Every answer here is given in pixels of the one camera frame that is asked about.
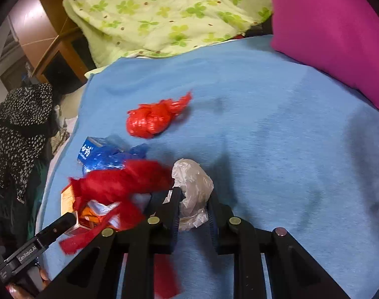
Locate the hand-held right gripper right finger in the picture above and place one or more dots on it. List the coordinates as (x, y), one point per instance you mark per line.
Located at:
(212, 211)

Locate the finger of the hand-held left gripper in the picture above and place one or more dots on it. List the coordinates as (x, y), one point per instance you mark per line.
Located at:
(62, 224)

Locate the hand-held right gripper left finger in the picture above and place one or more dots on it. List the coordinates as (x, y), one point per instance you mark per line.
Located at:
(176, 205)

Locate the clear plastic bag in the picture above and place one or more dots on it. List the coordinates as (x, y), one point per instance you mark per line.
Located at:
(192, 183)

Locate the blue plastic bag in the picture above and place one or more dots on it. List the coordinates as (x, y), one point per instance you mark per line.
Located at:
(105, 158)

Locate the person's left hand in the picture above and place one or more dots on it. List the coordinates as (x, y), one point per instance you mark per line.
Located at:
(20, 290)

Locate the orange cardboard box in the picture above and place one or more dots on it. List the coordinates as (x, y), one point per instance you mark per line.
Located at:
(67, 200)

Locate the black jacket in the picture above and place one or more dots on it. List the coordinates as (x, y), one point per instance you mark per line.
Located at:
(12, 211)

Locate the blue and white carton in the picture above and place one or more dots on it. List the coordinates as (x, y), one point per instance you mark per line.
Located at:
(89, 148)

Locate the red knotted plastic bag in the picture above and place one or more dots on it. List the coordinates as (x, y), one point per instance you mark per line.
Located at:
(149, 120)

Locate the light blue blanket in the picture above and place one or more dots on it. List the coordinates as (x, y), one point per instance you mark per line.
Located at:
(270, 130)

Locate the black white-dotted garment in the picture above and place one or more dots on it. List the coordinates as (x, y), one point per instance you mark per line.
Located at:
(18, 124)

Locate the wooden cabinet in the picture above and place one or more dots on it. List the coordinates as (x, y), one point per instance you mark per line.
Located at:
(49, 37)

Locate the green clover print quilt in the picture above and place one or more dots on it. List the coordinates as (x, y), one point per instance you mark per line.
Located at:
(164, 12)

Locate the magenta pillow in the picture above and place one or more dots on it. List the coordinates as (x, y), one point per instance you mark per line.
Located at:
(332, 28)

